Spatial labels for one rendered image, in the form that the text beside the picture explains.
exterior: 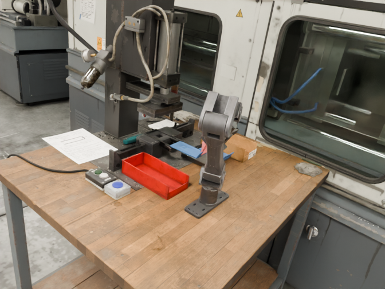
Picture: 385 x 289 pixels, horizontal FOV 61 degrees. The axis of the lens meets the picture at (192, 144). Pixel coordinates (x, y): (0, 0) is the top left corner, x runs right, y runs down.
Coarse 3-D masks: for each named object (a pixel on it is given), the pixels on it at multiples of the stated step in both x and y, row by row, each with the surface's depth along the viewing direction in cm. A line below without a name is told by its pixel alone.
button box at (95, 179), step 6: (18, 156) 132; (30, 162) 128; (42, 168) 126; (48, 168) 126; (96, 168) 127; (90, 174) 122; (96, 174) 122; (108, 174) 124; (90, 180) 122; (96, 180) 119; (102, 180) 120; (108, 180) 120; (114, 180) 122; (96, 186) 121; (102, 186) 118
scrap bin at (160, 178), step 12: (132, 156) 133; (144, 156) 138; (132, 168) 126; (144, 168) 136; (156, 168) 135; (168, 168) 130; (144, 180) 123; (156, 180) 119; (168, 180) 130; (180, 180) 128; (156, 192) 121; (168, 192) 117; (180, 192) 124
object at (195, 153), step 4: (172, 144) 140; (176, 144) 140; (180, 144) 141; (184, 144) 142; (176, 148) 137; (180, 148) 138; (188, 148) 139; (192, 148) 140; (188, 152) 136; (192, 152) 136; (196, 152) 137; (200, 152) 138; (192, 156) 133; (196, 156) 134; (200, 156) 135
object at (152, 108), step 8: (128, 88) 148; (136, 88) 145; (144, 88) 147; (160, 88) 139; (168, 88) 139; (152, 96) 140; (160, 96) 137; (168, 96) 137; (176, 96) 139; (144, 104) 137; (152, 104) 138; (160, 104) 137; (168, 104) 140; (176, 104) 142; (144, 112) 136; (152, 112) 133; (160, 112) 136; (168, 112) 140
